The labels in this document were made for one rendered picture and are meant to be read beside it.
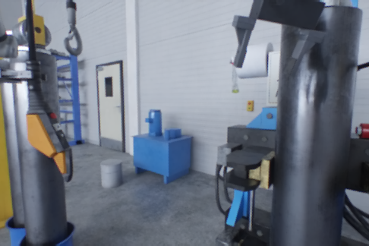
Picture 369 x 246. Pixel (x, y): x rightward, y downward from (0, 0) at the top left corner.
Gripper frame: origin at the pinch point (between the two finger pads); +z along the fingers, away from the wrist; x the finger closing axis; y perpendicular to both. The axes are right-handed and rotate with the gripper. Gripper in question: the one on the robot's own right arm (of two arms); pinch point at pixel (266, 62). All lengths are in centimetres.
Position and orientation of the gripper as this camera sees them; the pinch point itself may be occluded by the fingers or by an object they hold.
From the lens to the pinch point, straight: 51.7
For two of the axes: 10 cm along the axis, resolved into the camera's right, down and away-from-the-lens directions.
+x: 9.8, 1.0, 1.6
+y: 0.9, 5.0, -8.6
